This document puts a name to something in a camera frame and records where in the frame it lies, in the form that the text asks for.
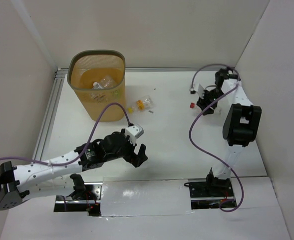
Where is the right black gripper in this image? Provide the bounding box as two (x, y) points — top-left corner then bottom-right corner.
(196, 88), (226, 116)

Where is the red cap cola bottle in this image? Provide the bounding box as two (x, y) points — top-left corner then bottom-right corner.
(190, 102), (222, 115)

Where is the clear bottle orange cap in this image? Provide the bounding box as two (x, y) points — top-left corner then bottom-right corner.
(127, 95), (154, 114)

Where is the green plastic bottle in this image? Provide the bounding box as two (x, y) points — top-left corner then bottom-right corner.
(111, 89), (122, 100)

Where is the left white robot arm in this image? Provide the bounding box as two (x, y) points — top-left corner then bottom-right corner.
(0, 125), (147, 211)

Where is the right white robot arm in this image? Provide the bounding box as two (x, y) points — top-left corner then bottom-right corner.
(196, 67), (262, 196)

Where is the yellow mesh waste bin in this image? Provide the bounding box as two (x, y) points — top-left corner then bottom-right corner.
(67, 50), (126, 121)

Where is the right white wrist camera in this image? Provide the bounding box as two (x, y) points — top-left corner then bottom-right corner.
(189, 83), (205, 98)

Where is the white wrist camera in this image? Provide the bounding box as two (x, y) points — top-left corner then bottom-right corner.
(124, 124), (144, 145)
(189, 83), (205, 98)

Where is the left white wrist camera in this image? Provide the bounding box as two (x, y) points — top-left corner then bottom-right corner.
(124, 124), (144, 145)

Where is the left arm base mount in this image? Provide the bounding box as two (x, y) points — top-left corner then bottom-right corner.
(53, 173), (102, 217)

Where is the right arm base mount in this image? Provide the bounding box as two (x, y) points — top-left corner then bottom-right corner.
(184, 170), (237, 210)

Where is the aluminium frame rail back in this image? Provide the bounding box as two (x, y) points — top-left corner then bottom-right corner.
(126, 65), (225, 73)

